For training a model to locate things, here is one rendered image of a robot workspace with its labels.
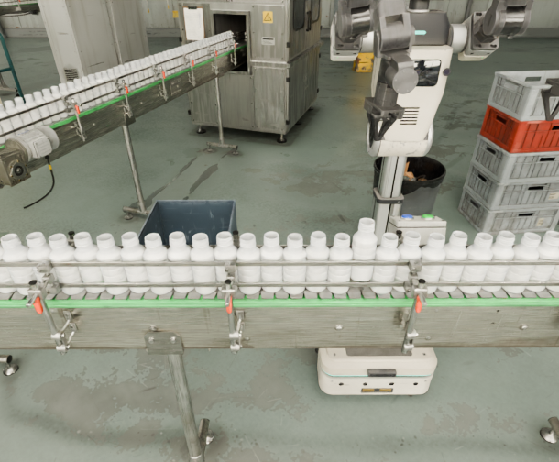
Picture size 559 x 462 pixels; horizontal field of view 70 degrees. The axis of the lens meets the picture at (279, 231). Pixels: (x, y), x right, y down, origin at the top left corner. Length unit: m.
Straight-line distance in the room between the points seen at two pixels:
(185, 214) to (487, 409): 1.63
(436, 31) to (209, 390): 1.78
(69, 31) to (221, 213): 5.42
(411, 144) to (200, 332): 0.98
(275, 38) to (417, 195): 2.50
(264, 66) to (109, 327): 3.76
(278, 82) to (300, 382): 3.27
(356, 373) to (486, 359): 0.80
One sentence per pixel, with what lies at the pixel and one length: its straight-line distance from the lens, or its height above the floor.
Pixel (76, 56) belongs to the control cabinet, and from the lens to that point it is 6.83.
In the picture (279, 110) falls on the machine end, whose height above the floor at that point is 0.39.
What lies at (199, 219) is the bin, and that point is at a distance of 1.66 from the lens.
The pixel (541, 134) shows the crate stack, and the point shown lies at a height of 0.79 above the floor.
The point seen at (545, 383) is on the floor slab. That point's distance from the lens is 2.49.
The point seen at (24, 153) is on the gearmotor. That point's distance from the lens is 2.28.
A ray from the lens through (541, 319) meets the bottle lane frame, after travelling 1.30.
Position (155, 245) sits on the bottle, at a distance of 1.02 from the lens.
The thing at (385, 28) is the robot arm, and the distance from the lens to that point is 1.02.
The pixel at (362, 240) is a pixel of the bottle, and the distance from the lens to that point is 0.99.
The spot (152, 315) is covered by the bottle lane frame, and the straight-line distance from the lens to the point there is 1.13.
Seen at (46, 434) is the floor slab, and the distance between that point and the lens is 2.23.
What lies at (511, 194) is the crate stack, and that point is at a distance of 3.35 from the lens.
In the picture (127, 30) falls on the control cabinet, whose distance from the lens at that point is 7.69.
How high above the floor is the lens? 1.72
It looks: 33 degrees down
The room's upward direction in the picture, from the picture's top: straight up
